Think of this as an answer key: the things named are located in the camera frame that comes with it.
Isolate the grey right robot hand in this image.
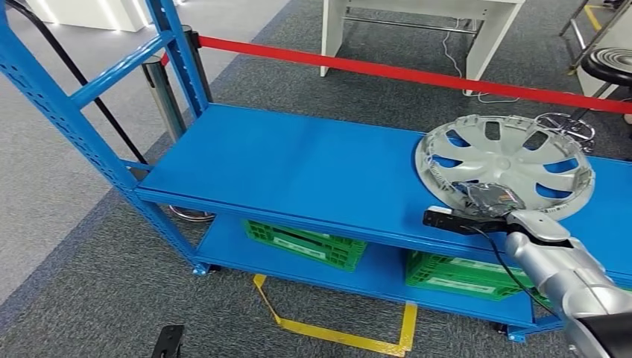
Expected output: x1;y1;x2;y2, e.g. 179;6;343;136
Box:
452;180;527;219

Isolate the grey plastic wheel hubcap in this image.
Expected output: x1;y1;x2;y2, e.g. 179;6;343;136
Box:
414;114;596;222

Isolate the blue metal shelf rack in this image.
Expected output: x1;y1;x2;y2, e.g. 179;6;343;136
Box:
0;0;632;345

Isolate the green plastic crate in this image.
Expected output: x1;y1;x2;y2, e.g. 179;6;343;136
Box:
242;219;368;273
405;249;537;302

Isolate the black stool chrome base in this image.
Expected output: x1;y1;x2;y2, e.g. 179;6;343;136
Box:
534;46;632;154

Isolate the red barrier belt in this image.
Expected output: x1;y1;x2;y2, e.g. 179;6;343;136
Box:
160;35;632;116

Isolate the white desk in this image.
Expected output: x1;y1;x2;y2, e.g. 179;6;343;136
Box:
320;0;525;83

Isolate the black curved floor stand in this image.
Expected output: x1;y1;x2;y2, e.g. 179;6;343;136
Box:
4;0;149;166

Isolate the white lit podium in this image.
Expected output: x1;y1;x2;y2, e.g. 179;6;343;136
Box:
25;0;154;33

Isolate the white floor cable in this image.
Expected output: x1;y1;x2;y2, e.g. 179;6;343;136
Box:
440;17;522;104

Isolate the grey metal frame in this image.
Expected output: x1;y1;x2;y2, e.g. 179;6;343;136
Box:
558;0;632;78

